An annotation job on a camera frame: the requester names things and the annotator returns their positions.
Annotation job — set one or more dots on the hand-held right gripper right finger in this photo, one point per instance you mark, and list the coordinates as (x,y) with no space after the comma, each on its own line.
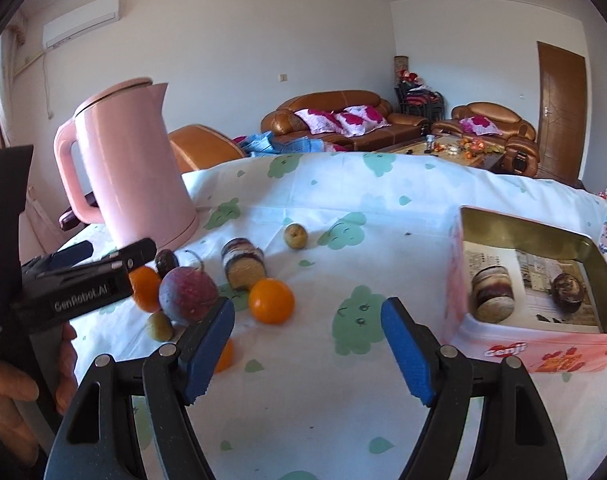
(407,355)

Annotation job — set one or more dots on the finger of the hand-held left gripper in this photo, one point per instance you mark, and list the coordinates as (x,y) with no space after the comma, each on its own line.
(138,252)
(71,255)

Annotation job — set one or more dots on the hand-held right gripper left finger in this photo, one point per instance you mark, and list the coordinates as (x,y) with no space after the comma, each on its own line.
(209,355)

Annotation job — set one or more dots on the orange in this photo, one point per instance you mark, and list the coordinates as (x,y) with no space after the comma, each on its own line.
(226,357)
(271,302)
(143,292)

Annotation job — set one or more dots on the small green-brown fruit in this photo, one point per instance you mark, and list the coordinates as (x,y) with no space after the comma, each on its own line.
(159,327)

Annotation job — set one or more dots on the purple passion fruit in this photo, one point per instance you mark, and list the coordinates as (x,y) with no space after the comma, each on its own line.
(186,295)

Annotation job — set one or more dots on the sugarcane piece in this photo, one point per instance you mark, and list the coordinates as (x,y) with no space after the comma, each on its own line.
(491,295)
(243,265)

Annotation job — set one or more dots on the pink tin box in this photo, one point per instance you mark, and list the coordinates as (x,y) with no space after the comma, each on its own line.
(533,355)

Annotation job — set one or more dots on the person's left hand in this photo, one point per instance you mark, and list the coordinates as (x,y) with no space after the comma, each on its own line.
(8,385)

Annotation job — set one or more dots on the dark water chestnut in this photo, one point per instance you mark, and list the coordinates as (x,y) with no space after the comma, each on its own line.
(568,292)
(166,260)

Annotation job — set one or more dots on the dark red object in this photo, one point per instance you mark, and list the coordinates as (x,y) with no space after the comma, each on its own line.
(73,219)

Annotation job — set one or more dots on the pink electric kettle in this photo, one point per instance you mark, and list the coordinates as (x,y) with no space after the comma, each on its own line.
(133,160)

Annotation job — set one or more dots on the orange-brown leather sofa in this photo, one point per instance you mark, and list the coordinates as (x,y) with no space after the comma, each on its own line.
(203,145)

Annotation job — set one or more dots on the printed newspaper sheet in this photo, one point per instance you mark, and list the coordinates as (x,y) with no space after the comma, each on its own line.
(533,285)

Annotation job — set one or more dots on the small yellow-brown fruit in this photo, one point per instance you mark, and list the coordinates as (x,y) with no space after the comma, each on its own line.
(296,236)

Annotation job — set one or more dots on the white green-print tablecloth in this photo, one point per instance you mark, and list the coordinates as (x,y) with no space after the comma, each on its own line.
(333,200)

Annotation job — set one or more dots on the blue plaid cloth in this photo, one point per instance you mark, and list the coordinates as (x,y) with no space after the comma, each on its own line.
(278,142)

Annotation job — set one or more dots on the wooden coffee table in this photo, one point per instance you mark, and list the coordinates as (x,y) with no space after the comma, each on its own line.
(408,149)

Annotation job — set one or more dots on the scattered snacks and peels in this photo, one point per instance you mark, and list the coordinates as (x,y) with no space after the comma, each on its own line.
(468,147)

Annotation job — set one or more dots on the magenta cushion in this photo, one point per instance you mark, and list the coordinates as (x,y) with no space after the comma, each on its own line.
(336,147)

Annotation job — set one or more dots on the pink floral pillow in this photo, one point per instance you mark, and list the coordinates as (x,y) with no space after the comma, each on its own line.
(351,126)
(374,112)
(478,124)
(316,121)

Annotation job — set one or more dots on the white air conditioner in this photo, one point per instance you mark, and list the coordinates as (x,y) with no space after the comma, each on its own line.
(81,22)

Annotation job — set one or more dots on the stack of dark chairs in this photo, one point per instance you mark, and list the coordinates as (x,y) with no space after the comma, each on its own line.
(418,105)

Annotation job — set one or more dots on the brown leather three-seat sofa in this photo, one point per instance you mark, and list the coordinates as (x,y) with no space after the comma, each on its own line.
(343,100)

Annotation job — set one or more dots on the brown leather armchair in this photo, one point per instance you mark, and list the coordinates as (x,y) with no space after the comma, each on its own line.
(488,110)

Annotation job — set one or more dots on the brown wooden door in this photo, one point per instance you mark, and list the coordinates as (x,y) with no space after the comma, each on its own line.
(558,110)

